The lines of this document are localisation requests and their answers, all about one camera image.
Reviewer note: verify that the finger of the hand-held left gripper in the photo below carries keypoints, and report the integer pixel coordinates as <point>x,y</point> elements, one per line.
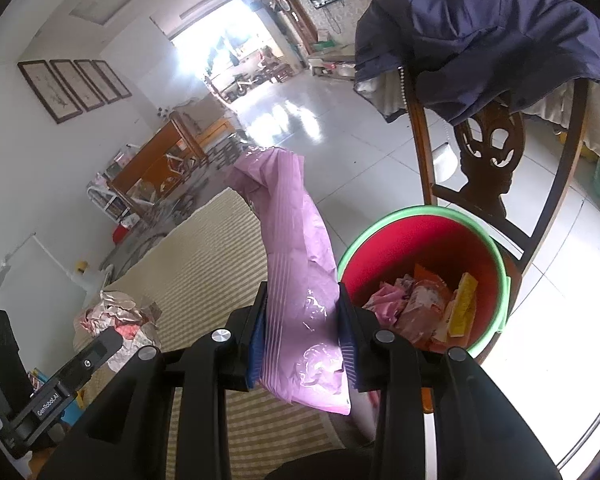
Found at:
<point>87,357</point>

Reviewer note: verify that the small yellow toy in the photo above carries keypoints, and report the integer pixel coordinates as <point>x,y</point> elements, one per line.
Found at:
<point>81,266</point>

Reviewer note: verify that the large framed wall picture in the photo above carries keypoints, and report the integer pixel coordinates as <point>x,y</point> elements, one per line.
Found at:
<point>50,91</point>

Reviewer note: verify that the white balance bike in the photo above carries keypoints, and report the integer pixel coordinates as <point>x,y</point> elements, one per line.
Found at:
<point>245,86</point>

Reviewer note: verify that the white shelf rack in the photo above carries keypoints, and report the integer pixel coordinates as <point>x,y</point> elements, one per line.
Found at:
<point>105,200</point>

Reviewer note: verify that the red bucket with green rim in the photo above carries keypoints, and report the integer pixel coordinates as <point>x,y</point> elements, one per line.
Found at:
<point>430,240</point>

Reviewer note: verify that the wooden television cabinet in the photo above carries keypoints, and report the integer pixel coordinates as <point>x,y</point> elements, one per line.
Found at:
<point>330,67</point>

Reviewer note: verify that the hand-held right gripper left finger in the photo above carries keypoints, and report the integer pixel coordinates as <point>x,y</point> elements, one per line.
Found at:
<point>256,345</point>

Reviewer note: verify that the white hanging pouch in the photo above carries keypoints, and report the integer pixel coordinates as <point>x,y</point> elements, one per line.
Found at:
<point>443,162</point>

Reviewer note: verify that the orange wrapper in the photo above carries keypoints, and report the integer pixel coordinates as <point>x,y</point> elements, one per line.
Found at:
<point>427,275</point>

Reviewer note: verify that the grey patterned table cover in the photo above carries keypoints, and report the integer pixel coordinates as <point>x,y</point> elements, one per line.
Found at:
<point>180,200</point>

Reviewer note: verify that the yellow striped tablecloth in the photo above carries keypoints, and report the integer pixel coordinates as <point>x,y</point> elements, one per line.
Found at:
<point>205,260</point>

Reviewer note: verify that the brown red paper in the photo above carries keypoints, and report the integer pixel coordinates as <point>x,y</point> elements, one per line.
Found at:
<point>120,315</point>

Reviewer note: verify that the white desk lamp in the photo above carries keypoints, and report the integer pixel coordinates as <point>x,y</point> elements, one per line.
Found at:
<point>92,277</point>

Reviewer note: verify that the red container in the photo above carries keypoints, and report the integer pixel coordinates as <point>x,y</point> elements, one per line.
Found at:
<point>120,234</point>

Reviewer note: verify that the plain pink plastic bag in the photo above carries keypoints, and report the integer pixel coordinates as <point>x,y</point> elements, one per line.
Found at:
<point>295,260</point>

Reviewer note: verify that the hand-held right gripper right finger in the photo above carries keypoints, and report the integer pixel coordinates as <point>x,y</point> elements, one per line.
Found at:
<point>349,350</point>

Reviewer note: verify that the wooden dining chair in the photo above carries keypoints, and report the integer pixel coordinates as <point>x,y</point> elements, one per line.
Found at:
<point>150,155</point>

